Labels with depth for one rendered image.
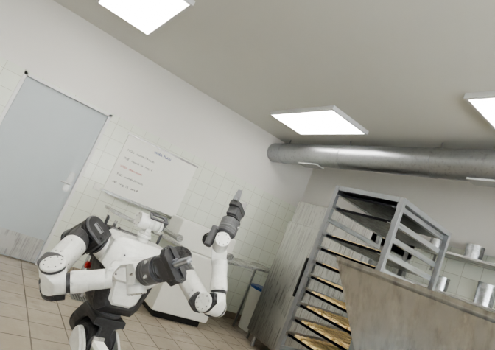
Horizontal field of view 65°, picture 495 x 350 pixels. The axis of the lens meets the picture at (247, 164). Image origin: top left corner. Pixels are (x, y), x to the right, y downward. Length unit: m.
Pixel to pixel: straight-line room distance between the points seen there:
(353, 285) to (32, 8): 5.33
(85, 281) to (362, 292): 1.09
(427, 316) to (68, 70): 5.25
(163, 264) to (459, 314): 1.03
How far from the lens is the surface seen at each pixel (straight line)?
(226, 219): 1.77
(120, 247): 1.63
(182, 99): 5.80
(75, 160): 5.44
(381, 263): 2.25
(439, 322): 0.40
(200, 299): 1.66
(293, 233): 5.46
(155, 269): 1.32
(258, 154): 6.40
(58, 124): 5.41
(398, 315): 0.42
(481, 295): 4.67
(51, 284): 1.42
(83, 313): 1.86
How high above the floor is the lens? 1.30
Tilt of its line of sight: 10 degrees up
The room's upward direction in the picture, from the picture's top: 23 degrees clockwise
